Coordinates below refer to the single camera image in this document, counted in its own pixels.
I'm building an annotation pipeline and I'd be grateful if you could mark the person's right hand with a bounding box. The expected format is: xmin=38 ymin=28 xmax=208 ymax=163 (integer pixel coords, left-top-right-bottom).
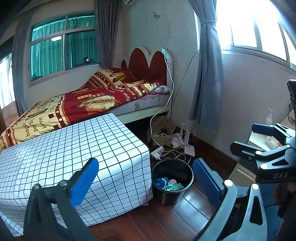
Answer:
xmin=274 ymin=183 xmax=296 ymax=218

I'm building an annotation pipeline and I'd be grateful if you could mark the white tissue packet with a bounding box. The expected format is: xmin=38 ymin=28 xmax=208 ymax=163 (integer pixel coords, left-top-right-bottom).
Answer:
xmin=265 ymin=136 xmax=284 ymax=149

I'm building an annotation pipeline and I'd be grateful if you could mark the blue grey tied curtain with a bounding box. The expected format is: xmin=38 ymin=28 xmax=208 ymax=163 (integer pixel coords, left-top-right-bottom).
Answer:
xmin=187 ymin=0 xmax=223 ymax=127

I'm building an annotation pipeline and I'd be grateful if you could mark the beige cabinet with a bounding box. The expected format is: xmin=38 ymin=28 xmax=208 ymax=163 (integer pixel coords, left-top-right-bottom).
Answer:
xmin=228 ymin=113 xmax=296 ymax=186

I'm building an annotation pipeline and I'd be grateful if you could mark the small bright window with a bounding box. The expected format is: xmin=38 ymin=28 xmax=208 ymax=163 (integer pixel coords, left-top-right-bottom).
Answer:
xmin=0 ymin=54 xmax=14 ymax=109

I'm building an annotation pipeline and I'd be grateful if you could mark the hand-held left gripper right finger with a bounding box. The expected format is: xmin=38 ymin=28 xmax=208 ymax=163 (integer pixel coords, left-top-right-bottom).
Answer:
xmin=193 ymin=158 xmax=269 ymax=241

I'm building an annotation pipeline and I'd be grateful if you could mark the window with green curtain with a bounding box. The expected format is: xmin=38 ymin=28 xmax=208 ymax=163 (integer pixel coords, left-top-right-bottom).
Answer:
xmin=29 ymin=14 xmax=101 ymax=81

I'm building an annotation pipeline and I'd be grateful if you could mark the white router with antennas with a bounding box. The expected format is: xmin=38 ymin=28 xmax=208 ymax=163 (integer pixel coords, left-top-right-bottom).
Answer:
xmin=172 ymin=123 xmax=191 ymax=147

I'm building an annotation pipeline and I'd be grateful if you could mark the red yellow printed blanket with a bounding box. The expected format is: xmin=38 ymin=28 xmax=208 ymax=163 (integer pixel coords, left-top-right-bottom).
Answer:
xmin=0 ymin=68 xmax=166 ymax=151

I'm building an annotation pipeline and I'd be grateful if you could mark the flat white router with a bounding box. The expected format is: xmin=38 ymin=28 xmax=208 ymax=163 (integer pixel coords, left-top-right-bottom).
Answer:
xmin=184 ymin=144 xmax=196 ymax=156

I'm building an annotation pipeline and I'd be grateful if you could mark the clear pump bottle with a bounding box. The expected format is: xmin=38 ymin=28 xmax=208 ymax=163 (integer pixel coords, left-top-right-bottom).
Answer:
xmin=265 ymin=108 xmax=274 ymax=126

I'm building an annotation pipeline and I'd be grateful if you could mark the white bed frame red headboard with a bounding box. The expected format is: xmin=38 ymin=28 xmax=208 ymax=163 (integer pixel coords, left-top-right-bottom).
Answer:
xmin=120 ymin=45 xmax=174 ymax=126

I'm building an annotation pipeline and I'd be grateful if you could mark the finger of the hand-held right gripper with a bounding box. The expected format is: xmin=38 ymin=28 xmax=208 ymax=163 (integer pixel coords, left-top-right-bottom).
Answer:
xmin=252 ymin=123 xmax=296 ymax=146
xmin=230 ymin=141 xmax=272 ymax=163

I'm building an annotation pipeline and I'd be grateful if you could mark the long white cable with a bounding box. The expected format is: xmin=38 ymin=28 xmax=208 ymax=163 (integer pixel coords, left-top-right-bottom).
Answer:
xmin=150 ymin=47 xmax=174 ymax=149

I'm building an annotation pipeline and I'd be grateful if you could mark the cardboard box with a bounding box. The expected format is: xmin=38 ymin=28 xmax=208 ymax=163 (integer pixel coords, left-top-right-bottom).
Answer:
xmin=151 ymin=118 xmax=183 ymax=146

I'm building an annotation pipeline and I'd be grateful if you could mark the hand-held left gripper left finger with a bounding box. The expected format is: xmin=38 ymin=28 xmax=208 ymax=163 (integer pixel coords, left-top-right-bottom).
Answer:
xmin=23 ymin=158 xmax=100 ymax=241

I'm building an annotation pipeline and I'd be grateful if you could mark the black device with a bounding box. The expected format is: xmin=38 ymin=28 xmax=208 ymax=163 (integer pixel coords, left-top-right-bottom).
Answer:
xmin=287 ymin=79 xmax=296 ymax=106

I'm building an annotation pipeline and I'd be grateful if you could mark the checked white tablecloth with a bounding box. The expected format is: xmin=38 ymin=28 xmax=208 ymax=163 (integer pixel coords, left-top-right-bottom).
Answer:
xmin=0 ymin=113 xmax=153 ymax=237

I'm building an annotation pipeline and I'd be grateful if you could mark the large bright window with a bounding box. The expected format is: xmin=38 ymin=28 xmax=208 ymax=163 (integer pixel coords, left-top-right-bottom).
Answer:
xmin=215 ymin=0 xmax=296 ymax=67

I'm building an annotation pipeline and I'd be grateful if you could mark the black trash bin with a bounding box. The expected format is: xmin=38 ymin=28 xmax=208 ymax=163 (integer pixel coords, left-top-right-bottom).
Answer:
xmin=151 ymin=159 xmax=194 ymax=205

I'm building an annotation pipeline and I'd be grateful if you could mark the grey mattress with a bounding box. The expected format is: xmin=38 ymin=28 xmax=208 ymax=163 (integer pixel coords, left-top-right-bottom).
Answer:
xmin=113 ymin=94 xmax=171 ymax=116

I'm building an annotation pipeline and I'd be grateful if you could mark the green box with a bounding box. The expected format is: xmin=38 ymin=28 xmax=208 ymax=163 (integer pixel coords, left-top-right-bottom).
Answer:
xmin=165 ymin=183 xmax=184 ymax=192

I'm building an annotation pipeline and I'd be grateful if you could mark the floral pillow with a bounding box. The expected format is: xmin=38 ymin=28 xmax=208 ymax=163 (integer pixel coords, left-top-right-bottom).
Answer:
xmin=150 ymin=85 xmax=169 ymax=94

